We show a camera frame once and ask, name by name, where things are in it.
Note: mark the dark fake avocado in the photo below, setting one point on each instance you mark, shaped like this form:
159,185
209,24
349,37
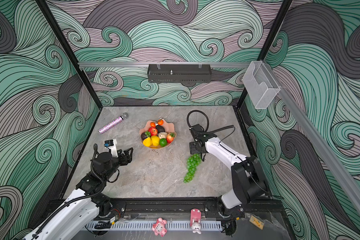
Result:
160,129

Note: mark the clear plastic wall box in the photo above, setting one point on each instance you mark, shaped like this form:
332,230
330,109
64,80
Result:
260,83

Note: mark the green fake lime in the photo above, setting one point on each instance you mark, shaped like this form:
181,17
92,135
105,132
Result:
163,142

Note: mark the black corner frame post left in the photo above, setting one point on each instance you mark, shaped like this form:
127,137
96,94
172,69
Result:
43,6

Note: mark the yellow label tag right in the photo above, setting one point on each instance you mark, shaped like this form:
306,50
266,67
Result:
256,222

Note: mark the dark brown fake fig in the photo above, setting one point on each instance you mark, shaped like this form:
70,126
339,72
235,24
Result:
145,135

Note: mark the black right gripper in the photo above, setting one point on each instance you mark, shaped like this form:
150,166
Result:
192,148

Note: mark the beige fake pear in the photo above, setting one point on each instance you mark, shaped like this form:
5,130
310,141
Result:
162,135

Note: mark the grey aluminium rail right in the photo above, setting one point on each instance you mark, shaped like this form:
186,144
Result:
293,96

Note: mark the yellow fake pear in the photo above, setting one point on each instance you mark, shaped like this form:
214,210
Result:
147,142

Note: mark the grey aluminium rail back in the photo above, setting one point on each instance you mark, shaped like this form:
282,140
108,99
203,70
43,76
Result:
109,64

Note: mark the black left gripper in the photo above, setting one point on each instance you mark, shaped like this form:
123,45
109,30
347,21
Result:
128,157

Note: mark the black corner frame post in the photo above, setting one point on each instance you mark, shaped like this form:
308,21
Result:
275,27
43,6

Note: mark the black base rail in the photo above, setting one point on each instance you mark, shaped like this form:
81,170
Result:
211,207

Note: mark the red fake apple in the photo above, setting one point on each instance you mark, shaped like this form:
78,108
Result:
153,131

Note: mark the yellow fake lemon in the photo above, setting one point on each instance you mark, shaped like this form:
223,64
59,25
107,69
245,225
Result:
155,141

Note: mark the pink toy figure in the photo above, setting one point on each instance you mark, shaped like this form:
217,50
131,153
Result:
159,228

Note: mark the red fake strawberry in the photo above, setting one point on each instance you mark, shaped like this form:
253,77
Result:
170,137

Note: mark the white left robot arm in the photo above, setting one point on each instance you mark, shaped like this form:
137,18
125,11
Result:
86,201

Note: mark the black corner frame post right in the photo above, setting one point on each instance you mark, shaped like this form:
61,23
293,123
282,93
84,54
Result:
275,27

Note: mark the black perforated wall tray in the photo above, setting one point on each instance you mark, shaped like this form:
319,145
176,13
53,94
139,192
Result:
179,73

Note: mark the green fake grape bunch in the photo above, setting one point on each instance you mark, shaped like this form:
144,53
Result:
192,164

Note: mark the pink glitter microphone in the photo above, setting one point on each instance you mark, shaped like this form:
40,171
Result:
113,123

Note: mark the pink scalloped fruit bowl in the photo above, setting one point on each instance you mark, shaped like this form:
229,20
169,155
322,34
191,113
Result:
169,127

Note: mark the grey aluminium rail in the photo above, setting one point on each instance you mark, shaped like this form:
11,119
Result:
109,64
293,96

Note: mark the pink and white bunny toy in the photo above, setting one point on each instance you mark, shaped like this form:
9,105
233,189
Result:
195,221

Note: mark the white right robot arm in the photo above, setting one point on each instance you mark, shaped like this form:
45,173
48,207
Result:
248,178

